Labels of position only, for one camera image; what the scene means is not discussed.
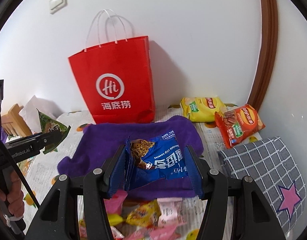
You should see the blue chocolate chip cookie packet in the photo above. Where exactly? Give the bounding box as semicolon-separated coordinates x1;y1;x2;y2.
124;130;188;191

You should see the yellow orange snack packet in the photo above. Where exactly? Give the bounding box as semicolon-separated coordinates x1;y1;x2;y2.
126;199;161;228

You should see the pink white snack packet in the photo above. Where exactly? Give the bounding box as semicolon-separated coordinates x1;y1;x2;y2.
157;197;186;227

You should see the green snack packet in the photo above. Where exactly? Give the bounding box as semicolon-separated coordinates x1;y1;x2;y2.
38;111;71;154

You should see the person's left hand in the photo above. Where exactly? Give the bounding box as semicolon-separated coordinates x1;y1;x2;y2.
0;171;25;218

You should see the wooden chair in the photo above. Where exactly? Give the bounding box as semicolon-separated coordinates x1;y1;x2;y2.
1;103;32;137

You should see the purple towel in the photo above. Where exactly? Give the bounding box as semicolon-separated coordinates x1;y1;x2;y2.
58;115;203;200

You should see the white plastic bag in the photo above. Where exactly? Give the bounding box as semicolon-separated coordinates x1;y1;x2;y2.
19;95;58;134

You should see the orange Lays chips bag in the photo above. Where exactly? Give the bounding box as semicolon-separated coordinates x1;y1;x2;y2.
215;104;265;148

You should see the yellow Lays chips bag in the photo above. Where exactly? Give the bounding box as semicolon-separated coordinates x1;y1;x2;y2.
180;97;227;122

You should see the grey checked cushion with star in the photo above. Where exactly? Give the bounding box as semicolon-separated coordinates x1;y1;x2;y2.
217;137;306;234

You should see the red paper shopping bag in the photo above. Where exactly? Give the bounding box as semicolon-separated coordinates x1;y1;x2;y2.
68;36;155;124

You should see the black cable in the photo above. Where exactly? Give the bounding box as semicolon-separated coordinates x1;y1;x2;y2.
0;129;40;209

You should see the white wall switch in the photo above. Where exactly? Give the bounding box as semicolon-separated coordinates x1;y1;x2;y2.
49;0;67;15

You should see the brown wooden door frame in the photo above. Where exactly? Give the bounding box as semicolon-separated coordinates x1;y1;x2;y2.
247;0;279;111

